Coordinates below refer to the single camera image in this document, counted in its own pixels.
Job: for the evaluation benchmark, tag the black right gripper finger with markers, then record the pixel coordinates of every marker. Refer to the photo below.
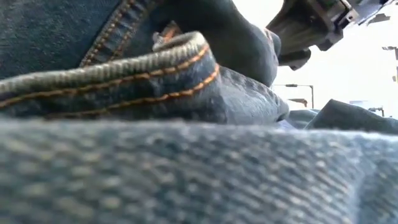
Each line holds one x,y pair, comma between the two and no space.
295,59

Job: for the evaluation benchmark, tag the dark blue jeans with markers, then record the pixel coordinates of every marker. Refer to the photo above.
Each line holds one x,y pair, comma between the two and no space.
155,171

